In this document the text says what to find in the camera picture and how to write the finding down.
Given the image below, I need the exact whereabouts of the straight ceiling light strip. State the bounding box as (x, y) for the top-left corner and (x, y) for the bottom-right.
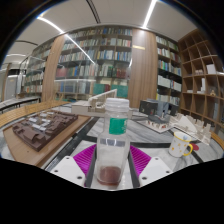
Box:
(142, 0), (158, 30)

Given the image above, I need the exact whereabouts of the brown architectural model on board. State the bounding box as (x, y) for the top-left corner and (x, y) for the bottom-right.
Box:
(2, 109), (92, 168)

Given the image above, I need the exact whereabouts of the wooden cubby shelf unit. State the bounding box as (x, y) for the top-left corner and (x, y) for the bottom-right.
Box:
(177, 29), (224, 135)

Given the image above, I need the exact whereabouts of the gold wall plaque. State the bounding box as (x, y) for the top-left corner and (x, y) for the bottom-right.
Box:
(132, 44), (147, 51)

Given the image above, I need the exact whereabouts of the beige ramp architectural model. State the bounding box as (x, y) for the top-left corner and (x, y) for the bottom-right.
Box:
(70, 88), (134, 119)

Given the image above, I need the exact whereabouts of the white mug yellow handle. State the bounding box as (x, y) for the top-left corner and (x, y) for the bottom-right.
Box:
(168, 130), (194, 158)

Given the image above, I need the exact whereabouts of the clear plastic bottle green label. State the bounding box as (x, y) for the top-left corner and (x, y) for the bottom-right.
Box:
(95, 97), (132, 187)

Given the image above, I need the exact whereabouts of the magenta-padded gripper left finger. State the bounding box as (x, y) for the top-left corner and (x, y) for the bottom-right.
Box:
(49, 144), (98, 188)

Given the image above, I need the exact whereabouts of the dark grey house model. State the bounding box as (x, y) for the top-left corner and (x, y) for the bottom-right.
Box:
(134, 98), (182, 134)

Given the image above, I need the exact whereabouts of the white city block model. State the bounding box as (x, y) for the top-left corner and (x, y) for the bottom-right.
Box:
(172, 112), (213, 146)

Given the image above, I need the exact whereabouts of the wide dark bookshelf with books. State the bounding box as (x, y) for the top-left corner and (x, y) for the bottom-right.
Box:
(54, 26), (134, 102)

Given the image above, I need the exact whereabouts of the narrow dark bookshelf with books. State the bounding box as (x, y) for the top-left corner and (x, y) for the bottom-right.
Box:
(155, 33), (184, 106)

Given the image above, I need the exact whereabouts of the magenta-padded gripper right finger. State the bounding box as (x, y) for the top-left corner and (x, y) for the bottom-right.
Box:
(127, 144), (175, 189)

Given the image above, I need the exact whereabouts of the glass-fronted bookshelf row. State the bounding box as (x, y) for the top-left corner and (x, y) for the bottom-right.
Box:
(19, 38), (56, 98)

